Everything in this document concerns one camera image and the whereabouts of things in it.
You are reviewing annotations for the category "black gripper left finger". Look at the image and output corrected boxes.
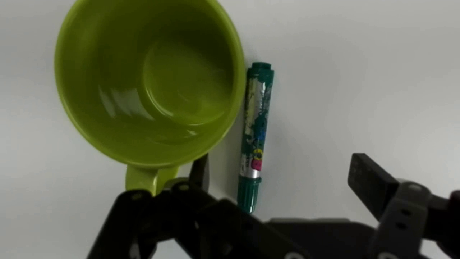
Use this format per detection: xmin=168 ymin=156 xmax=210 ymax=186
xmin=85 ymin=154 xmax=308 ymax=259

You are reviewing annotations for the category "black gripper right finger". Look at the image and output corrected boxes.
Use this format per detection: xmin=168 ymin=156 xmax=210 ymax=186
xmin=348 ymin=153 xmax=460 ymax=259

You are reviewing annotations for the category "green marker pen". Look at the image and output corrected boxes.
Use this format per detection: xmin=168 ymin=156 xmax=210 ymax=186
xmin=236 ymin=61 xmax=276 ymax=215

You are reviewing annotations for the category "lime green plastic cup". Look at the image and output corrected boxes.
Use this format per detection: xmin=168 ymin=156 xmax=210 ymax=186
xmin=53 ymin=0 xmax=247 ymax=198

